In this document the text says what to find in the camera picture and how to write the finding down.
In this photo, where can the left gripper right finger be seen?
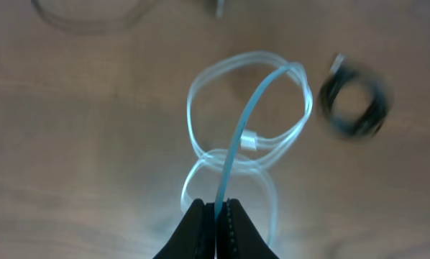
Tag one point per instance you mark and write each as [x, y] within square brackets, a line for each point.
[236, 235]

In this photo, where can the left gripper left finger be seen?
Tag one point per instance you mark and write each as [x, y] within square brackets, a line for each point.
[194, 237]

